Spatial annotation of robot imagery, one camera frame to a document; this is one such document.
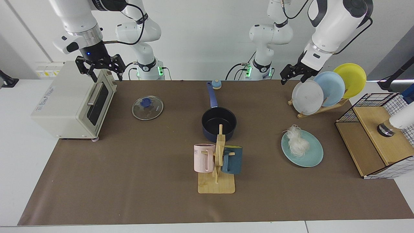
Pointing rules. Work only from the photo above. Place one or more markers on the glass lid with blue knob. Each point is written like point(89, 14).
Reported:
point(155, 111)

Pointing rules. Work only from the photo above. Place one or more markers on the white vermicelli bundle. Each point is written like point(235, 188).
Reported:
point(296, 144)

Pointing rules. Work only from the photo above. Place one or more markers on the white plate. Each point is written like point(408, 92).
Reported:
point(307, 97)

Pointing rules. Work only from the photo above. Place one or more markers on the light blue plate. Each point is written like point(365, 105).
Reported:
point(333, 87)

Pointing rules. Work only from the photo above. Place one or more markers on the wooden plate rack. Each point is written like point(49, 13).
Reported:
point(320, 110)

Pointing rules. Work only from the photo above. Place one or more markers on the yellow plate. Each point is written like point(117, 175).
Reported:
point(354, 77)

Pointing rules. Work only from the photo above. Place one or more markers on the teal plate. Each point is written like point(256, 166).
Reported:
point(313, 155)

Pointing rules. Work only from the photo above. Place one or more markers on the dark blue pot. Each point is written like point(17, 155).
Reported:
point(210, 123)

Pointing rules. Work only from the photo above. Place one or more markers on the pale toaster oven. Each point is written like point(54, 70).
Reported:
point(61, 103)

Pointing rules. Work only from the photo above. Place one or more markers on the small blue round thing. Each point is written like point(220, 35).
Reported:
point(216, 84)

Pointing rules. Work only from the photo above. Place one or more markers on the dark teal cup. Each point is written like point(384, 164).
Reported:
point(234, 161)

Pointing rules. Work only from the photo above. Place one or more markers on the brown table cloth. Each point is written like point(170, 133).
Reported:
point(129, 178)

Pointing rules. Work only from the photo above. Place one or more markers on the white cylinder with dark tip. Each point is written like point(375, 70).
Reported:
point(402, 119)

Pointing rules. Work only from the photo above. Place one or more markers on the blue object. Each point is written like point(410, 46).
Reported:
point(410, 95)

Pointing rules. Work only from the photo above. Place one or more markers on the pink cup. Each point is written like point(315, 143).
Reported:
point(202, 161)

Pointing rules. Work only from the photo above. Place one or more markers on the wooden cup stand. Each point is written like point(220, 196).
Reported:
point(216, 186)

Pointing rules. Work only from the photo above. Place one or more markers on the white wall socket strip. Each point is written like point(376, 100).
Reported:
point(48, 72)

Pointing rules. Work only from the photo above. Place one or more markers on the black clamp mount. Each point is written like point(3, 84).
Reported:
point(9, 82)

